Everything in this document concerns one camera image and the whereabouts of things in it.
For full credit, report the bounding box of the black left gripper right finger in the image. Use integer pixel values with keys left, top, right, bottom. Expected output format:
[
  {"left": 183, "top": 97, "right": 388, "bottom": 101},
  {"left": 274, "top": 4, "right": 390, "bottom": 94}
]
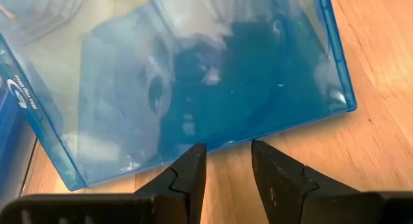
[{"left": 250, "top": 139, "right": 413, "bottom": 224}]

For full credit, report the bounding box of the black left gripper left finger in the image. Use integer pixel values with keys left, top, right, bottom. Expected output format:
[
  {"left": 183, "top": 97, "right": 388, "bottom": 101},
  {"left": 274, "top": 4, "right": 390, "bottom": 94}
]
[{"left": 0, "top": 142, "right": 208, "bottom": 224}]

